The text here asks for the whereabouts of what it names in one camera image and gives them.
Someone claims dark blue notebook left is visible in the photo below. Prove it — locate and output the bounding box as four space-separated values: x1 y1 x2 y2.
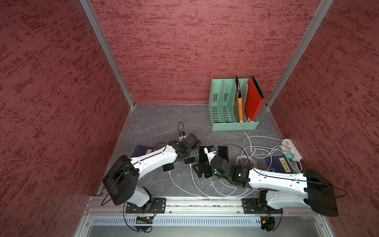
131 145 155 158

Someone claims white charging cable bundle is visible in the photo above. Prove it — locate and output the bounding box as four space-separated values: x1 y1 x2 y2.
235 131 304 178

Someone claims left aluminium corner post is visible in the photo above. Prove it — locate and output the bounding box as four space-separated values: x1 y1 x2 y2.
80 0 135 109

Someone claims green plastic file organizer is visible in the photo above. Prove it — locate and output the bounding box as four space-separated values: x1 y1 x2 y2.
208 79 259 131

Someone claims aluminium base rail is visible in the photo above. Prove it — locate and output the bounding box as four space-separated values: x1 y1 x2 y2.
75 196 335 237

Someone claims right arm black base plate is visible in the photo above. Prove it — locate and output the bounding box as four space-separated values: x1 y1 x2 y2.
241 198 282 215

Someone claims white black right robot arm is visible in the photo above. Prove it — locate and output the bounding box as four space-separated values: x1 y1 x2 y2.
194 156 339 217

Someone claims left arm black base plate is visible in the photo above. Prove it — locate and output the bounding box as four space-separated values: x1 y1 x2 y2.
124 197 166 215

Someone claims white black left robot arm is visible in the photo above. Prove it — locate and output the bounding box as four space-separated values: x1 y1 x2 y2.
103 140 201 208

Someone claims aluminium corner post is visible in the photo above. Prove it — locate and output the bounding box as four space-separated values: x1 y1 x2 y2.
266 0 334 111
80 0 135 109

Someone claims orange black book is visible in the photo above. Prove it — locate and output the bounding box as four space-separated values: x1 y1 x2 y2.
235 76 243 122

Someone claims dark blue notebook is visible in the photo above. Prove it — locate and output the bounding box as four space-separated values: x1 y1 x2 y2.
131 145 155 158
265 155 295 174

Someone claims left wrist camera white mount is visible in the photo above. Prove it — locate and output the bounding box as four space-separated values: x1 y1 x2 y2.
203 145 216 164

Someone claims black phone white case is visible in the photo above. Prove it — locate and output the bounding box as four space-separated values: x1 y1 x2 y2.
218 146 229 162

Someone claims white power strip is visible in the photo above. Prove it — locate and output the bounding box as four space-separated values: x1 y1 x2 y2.
281 139 302 162

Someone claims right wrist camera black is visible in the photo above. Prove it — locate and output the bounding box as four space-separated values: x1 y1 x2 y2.
184 133 201 149

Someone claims red folder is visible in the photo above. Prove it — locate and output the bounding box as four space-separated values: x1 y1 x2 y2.
244 76 265 122

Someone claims dark blue notebook right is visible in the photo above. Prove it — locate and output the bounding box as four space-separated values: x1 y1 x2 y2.
265 155 295 174

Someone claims right aluminium corner post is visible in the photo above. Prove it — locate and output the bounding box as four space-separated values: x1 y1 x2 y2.
266 0 334 111

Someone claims white charging cable far left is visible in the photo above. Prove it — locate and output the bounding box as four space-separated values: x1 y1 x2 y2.
168 171 208 198

